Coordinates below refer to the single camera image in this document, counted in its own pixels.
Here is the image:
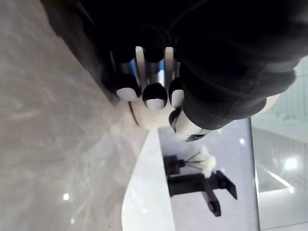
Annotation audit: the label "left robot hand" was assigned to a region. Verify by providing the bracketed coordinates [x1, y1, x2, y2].
[40, 0, 308, 143]

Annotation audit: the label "diffuser reeds with white tufts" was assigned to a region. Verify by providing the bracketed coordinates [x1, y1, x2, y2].
[184, 146, 217, 179]

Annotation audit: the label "black diffuser bottle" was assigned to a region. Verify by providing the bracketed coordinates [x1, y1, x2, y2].
[163, 155, 186, 176]

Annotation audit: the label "black faucet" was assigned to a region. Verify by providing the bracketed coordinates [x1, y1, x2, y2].
[167, 169, 238, 218]

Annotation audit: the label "white sink basin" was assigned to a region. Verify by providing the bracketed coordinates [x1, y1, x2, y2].
[121, 129, 175, 231]

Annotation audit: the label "wall mirror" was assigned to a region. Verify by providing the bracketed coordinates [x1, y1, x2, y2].
[251, 59, 308, 231]

